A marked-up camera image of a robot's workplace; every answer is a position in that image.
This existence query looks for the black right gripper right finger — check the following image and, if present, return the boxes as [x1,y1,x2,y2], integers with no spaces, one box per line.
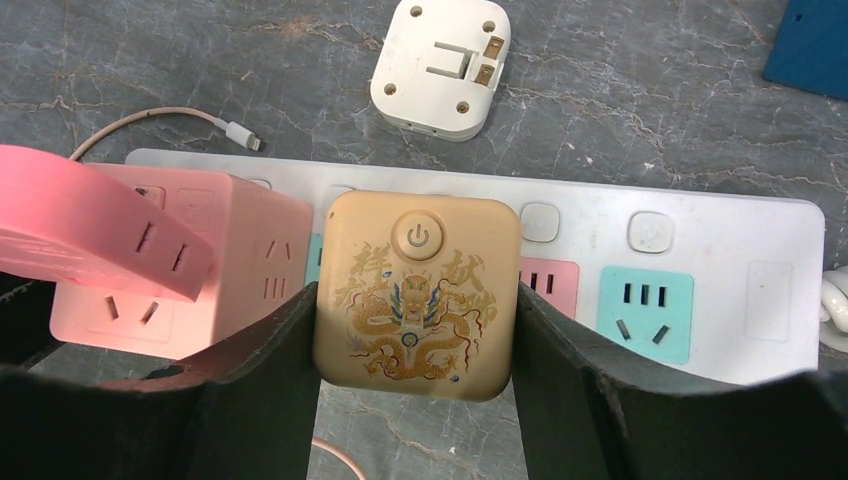
[512,285,847,479]

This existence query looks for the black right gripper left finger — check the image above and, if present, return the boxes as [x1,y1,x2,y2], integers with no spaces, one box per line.
[1,283,320,479]

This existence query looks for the light pink cube socket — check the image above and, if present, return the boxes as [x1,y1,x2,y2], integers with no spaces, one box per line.
[49,164,313,359]

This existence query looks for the tan cube socket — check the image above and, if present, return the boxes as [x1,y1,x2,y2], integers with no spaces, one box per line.
[312,190,522,402]

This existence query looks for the coral pink adapter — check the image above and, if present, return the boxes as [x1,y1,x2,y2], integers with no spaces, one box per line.
[1,145,213,301]

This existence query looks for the pink charging cable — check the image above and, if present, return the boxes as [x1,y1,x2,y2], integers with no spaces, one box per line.
[68,105,368,480]

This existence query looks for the white adapter plug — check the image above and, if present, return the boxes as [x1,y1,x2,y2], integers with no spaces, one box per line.
[370,0,511,142]

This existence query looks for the dark blue cube socket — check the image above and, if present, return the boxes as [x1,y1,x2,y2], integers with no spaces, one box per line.
[762,0,847,100]

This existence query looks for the white dock with green inset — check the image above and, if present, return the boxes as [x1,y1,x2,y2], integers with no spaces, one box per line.
[127,149,825,385]

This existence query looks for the white coiled cable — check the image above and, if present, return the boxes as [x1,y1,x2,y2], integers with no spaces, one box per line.
[818,264,848,354]

